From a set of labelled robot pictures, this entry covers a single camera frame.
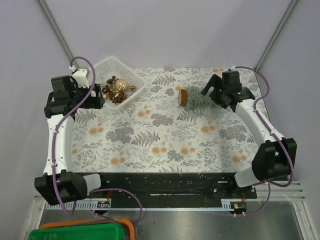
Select orange plastic bin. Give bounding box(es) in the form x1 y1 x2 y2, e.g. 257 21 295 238
38 218 136 240

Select large gold striped bauble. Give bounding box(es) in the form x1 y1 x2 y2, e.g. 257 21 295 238
115 78 129 91

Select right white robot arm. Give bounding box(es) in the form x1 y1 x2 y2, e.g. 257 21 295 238
200 69 297 198

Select white slotted cable duct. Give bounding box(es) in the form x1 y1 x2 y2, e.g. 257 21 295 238
45 198 112 211

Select white plastic basket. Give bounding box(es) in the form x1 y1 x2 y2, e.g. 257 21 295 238
93 56 148 112

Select aluminium frame rail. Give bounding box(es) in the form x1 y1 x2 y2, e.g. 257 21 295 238
216 181 306 211

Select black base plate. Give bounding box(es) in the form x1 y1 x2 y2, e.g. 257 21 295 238
99 172 257 200

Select floral patterned table mat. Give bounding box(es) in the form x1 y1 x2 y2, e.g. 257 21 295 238
71 67 259 172

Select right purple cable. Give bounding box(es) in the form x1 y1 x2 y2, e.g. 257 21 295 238
229 65 295 218

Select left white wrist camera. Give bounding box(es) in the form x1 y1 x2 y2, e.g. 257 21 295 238
68 65 90 89

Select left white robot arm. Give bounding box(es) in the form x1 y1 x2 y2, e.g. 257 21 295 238
34 73 109 206

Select small green christmas tree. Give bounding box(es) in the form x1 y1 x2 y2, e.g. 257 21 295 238
178 85 217 111

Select green plastic bin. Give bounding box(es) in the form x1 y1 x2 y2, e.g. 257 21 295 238
28 223 128 240

